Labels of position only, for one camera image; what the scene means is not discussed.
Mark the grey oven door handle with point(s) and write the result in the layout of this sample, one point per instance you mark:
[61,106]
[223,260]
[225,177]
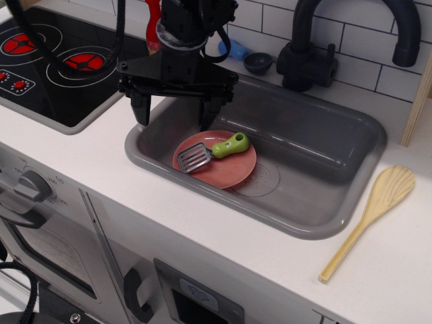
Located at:
[20,211]

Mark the wooden spoon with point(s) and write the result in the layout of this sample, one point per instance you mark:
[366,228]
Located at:
[389,189]

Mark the red orange sauce bottle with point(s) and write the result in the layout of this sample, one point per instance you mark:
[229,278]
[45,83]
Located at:
[152,42]

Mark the black cabinet door handle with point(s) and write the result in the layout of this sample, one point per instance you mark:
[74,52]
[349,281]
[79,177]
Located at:
[131,283]

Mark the pink plate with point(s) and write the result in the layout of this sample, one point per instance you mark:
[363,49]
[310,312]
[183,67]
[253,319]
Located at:
[220,173]

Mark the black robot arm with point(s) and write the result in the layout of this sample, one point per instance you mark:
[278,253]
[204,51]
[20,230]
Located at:
[185,26]

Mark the blue handled dark ladle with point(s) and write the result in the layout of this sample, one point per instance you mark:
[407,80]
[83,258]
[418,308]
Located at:
[255,63]

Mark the grey oven knob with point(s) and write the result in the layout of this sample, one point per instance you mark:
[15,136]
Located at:
[33,187]

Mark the grey sink basin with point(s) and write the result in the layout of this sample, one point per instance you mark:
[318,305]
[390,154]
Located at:
[314,158]

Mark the green handled grey spatula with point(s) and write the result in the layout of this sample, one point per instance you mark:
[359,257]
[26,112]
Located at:
[199,155]

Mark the black toy stovetop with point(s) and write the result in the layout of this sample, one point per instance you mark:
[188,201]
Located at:
[32,87]

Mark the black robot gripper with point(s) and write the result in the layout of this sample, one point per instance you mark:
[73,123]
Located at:
[170,74]

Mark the wooden shelf side panel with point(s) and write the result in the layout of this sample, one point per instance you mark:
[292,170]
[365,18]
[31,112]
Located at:
[422,95]

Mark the black toy faucet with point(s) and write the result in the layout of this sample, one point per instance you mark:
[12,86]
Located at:
[302,67]

